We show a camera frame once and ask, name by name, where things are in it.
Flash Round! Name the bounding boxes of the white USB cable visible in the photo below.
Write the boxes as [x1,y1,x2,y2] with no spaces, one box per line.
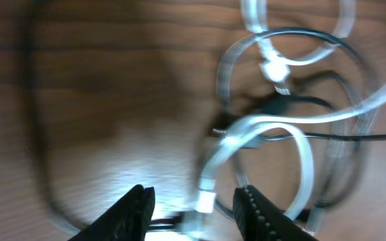
[179,0,386,240]

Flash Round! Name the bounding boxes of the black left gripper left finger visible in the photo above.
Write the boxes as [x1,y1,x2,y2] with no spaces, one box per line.
[69,185,155,241]

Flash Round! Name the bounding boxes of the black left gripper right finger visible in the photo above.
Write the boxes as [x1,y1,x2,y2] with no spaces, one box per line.
[233,185,318,241]

